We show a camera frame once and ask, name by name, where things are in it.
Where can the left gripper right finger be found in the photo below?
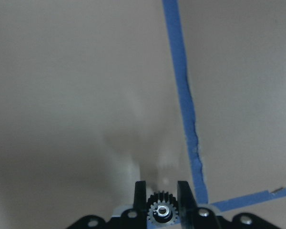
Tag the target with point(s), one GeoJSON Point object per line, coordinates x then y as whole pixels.
{"type": "Point", "coordinates": [186, 205]}

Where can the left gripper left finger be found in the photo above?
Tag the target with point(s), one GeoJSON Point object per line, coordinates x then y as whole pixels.
{"type": "Point", "coordinates": [140, 204]}

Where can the black bearing gear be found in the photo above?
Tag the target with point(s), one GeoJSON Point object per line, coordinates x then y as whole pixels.
{"type": "Point", "coordinates": [162, 209]}

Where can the brown paper table mat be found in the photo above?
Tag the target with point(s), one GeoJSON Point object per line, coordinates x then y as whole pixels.
{"type": "Point", "coordinates": [98, 94]}

